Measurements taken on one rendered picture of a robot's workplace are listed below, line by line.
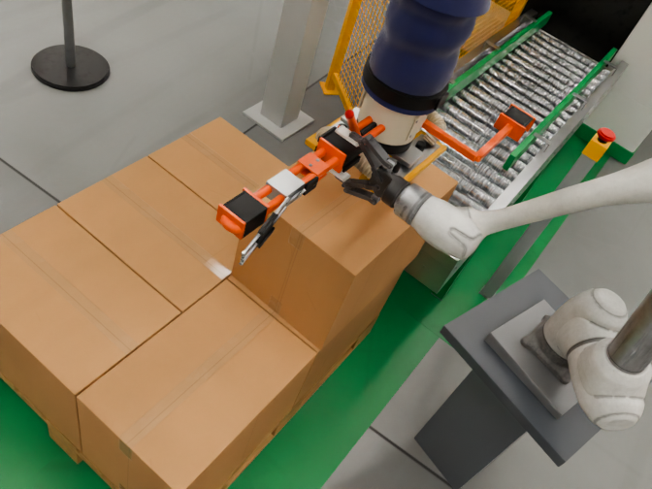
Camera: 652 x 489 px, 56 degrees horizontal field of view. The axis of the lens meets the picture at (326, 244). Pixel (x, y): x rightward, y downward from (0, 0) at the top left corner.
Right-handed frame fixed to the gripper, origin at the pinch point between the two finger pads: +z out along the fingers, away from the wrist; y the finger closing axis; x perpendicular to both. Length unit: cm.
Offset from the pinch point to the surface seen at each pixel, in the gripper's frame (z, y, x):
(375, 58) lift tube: 6.1, -17.1, 16.7
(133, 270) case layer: 43, 69, -26
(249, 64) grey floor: 149, 123, 158
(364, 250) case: -15.7, 29.0, 4.9
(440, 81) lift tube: -10.0, -18.0, 22.5
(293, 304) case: -5, 58, -4
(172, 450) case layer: -10, 69, -58
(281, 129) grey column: 95, 122, 126
